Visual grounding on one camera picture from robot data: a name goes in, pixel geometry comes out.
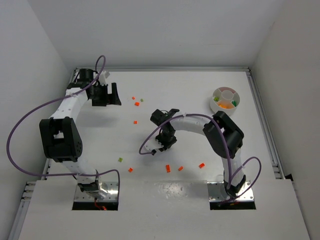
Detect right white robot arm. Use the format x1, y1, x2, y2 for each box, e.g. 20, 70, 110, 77
141, 108, 246, 197

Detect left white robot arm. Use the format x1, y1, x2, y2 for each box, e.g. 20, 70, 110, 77
39, 68, 122, 200

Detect yellow-orange legos in bowl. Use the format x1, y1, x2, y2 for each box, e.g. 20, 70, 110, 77
217, 102, 234, 109

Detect orange double lego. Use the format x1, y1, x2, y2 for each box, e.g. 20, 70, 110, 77
165, 164, 171, 173

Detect white divided bowl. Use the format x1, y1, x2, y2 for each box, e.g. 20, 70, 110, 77
209, 87, 240, 117

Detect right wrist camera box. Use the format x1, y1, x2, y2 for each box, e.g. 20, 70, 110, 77
142, 141, 159, 155

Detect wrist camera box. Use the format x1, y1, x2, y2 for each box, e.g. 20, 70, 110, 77
98, 70, 110, 86
142, 141, 159, 155

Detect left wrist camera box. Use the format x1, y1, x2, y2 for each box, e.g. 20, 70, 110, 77
98, 70, 110, 86

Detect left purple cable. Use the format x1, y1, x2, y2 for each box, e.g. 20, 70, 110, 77
6, 55, 121, 193

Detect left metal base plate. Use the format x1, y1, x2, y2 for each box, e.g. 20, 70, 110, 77
74, 181, 119, 203

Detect metal base plate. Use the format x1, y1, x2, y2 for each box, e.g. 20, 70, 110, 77
74, 181, 119, 203
207, 181, 255, 203

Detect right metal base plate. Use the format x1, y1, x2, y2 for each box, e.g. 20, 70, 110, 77
207, 181, 255, 203

